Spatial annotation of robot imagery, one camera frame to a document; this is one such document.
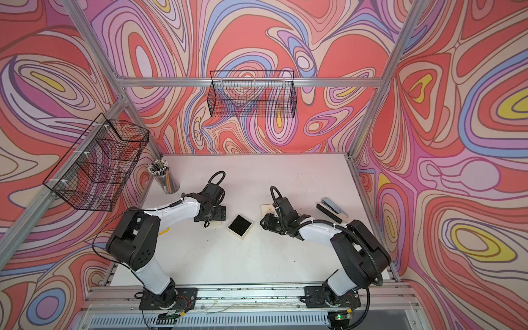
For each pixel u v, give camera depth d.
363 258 0.44
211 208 0.72
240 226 0.88
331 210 0.94
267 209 0.93
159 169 0.91
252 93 0.94
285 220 0.69
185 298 0.73
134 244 0.47
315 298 0.73
